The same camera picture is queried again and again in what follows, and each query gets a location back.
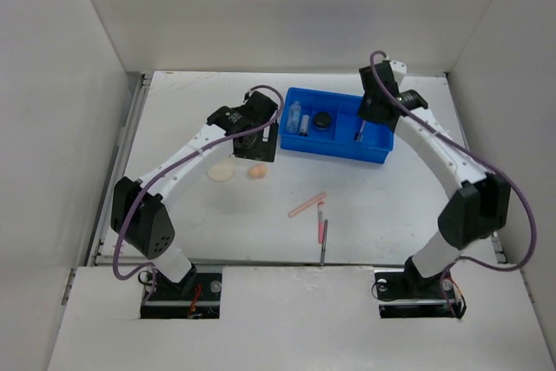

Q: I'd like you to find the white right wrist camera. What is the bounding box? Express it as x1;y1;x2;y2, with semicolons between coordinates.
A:
389;60;407;85

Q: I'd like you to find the blue plastic organizer tray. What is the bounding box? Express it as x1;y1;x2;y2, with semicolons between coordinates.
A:
279;87;394;163

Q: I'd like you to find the peach makeup sponge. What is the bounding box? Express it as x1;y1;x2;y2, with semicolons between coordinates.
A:
248;163;268;180

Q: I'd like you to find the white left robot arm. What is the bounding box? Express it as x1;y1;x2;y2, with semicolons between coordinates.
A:
110;85;285;299

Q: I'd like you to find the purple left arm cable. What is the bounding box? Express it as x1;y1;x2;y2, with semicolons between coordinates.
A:
112;84;285;281

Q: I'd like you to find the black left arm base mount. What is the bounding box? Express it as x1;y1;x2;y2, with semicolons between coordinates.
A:
137;265;223;320

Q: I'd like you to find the grey makeup pen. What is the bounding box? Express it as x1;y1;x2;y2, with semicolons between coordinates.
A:
319;219;329;267

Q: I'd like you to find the thin pink brush black tip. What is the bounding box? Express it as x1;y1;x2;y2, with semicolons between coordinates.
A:
354;121;367;142

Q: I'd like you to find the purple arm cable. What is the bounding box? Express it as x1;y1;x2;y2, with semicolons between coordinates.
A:
369;50;538;271
112;84;285;281

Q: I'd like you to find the aluminium rail right edge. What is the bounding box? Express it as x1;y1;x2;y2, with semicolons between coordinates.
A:
442;71;507;263

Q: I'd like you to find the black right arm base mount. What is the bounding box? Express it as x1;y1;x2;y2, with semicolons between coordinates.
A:
371;260;467;320

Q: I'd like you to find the round beige powder puff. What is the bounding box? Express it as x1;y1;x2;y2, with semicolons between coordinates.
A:
207;160;235;182

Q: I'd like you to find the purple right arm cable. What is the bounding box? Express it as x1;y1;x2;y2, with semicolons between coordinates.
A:
369;50;538;271

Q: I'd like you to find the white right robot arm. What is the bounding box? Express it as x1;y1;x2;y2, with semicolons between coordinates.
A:
358;61;511;296

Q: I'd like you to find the beige pink pencil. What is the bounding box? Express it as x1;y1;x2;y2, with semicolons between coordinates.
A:
288;191;327;218

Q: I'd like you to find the black round compact jar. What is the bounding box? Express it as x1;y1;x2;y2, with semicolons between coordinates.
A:
313;111;333;130

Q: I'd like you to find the clear bottle black cap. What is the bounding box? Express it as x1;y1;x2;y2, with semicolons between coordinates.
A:
298;114;311;136

